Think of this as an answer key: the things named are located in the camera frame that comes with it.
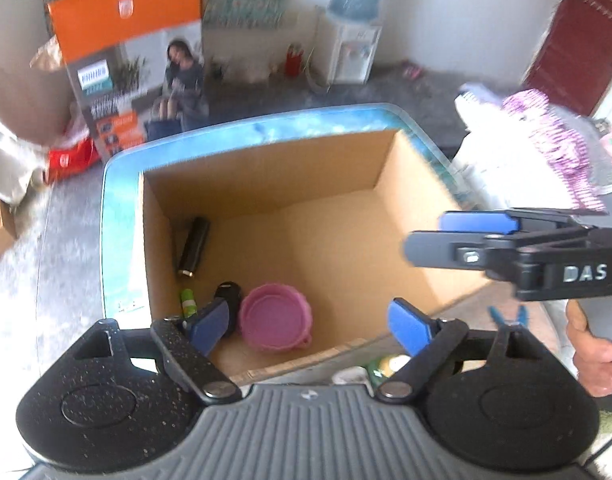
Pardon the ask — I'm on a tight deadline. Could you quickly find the large printed cardboard box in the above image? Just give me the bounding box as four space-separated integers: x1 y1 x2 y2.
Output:
138 129 497 383

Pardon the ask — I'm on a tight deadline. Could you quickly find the red plastic bag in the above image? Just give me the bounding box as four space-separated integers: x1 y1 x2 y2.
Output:
46 137 103 184

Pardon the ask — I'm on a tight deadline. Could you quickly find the green dropper bottle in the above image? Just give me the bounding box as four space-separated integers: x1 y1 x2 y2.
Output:
366 355 413 386

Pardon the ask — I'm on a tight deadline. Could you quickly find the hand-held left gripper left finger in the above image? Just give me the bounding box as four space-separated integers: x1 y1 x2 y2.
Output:
73 297 243 404

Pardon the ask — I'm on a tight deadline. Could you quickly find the pink plastic bowl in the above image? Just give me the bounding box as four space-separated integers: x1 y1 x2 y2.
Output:
237 283 315 354

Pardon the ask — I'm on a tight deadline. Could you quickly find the dark red door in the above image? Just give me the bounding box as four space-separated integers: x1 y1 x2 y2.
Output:
523 0 612 117

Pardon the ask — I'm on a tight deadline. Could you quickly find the pink checkered cloth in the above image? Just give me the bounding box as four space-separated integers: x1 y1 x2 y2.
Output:
501 89 608 212

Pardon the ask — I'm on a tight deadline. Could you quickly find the beige curtain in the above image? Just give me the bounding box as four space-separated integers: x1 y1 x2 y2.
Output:
0 0 73 207

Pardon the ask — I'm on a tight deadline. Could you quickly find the brown plastic bag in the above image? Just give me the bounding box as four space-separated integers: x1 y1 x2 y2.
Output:
30 35 68 72

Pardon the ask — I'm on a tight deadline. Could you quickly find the green and orange tube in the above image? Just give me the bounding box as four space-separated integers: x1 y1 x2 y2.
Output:
180 287 200 319

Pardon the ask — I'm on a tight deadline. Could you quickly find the person's right hand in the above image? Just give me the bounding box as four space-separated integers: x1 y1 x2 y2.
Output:
565 300 612 399

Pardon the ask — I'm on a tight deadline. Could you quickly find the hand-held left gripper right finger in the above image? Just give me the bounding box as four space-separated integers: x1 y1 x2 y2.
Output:
375 297 543 404

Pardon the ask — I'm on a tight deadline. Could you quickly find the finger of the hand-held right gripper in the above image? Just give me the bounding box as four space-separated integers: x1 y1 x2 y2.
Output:
403 229 589 269
438 210 610 236

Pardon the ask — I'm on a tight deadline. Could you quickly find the white charger plug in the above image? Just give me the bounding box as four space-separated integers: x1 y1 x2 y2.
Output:
332 366 373 387

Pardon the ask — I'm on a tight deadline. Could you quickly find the black cylinder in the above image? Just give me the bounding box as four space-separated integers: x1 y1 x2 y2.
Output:
175 216 211 279

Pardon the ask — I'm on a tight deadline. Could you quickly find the white water dispenser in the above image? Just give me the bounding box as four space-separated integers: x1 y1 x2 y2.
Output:
331 16 383 86

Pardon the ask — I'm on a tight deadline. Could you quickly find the orange and grey appliance box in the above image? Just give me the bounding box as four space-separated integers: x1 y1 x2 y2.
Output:
46 0 210 162

